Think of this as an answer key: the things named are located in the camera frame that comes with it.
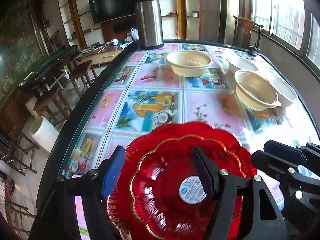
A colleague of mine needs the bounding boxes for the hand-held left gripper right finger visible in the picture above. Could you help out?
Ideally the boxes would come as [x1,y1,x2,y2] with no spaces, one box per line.
[192,146,290,240]

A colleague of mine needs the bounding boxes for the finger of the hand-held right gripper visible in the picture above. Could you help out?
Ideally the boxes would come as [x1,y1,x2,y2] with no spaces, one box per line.
[251,149,320,221]
[263,139,320,167]

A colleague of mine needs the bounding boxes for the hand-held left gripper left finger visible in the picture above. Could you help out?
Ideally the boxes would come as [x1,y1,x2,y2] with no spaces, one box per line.
[54,145,125,240]

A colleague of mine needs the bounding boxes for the small red gold-rimmed plate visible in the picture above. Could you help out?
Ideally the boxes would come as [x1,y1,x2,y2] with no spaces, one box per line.
[129,134,251,240]

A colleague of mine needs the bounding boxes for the large red scalloped plate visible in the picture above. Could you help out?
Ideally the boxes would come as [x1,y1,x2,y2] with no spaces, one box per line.
[106,121,258,240]

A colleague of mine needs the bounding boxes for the white disposable bowl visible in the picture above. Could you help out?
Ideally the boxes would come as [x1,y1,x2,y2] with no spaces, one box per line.
[225,55,259,75]
[265,74,299,108]

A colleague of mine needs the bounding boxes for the cream ribbed plastic bowl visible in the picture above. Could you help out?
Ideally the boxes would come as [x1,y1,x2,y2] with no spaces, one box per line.
[234,70,282,112]
[166,50,213,78]

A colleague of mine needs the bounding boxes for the pink screen smartphone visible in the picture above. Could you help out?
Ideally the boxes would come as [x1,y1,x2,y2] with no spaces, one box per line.
[71,174,90,240]

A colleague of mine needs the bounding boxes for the black rimmed dining table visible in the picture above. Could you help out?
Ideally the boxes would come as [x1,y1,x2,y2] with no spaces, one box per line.
[29,39,320,240]

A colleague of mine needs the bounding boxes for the fruit print tablecloth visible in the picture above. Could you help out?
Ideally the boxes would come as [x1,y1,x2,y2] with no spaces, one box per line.
[62,42,320,240]

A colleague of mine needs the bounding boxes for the wooden stool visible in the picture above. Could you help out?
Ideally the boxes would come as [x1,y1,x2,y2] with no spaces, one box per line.
[33,89,73,126]
[68,60,98,98]

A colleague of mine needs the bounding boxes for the dark folding chair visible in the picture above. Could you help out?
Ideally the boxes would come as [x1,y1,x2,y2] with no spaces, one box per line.
[0,127,40,176]

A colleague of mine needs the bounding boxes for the wooden lattice chair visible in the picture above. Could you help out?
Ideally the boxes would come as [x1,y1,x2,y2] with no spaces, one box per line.
[0,199,36,233]

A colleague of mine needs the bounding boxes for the wooden armchair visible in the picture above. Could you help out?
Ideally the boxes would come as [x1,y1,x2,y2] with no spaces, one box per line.
[232,15,264,53]

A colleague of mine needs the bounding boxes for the green mahjong table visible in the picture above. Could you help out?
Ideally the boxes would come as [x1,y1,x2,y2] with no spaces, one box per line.
[19,44,78,91]

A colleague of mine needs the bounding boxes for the barred window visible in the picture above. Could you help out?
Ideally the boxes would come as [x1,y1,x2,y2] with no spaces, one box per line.
[249,0,320,68]

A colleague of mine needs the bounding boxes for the standing air conditioner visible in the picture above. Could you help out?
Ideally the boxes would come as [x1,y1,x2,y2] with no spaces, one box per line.
[218,0,241,43]

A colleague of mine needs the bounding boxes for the stainless steel thermos jug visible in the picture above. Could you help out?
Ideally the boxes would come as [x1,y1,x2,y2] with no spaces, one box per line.
[135,0,164,51]

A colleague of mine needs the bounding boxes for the black flat screen television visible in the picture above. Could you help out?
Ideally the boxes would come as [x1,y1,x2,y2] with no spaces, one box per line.
[88,0,151,24]

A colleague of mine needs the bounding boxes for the flower wall mural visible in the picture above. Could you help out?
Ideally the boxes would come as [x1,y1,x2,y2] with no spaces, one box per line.
[0,0,43,102]

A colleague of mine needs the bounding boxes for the wooden wall shelves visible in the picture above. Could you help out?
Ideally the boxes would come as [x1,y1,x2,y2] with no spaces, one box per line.
[160,0,201,20]

